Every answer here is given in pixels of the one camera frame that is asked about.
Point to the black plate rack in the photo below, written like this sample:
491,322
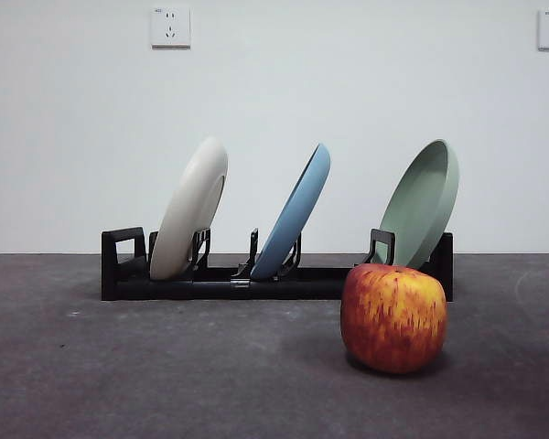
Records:
302,285

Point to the green plate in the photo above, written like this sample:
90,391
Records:
416,206

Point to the red-yellow apple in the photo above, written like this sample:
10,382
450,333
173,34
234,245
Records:
393,320

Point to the pale cream-yellow plate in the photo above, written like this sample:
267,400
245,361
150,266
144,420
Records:
187,210

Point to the blue plate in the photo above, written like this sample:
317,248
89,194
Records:
290,219

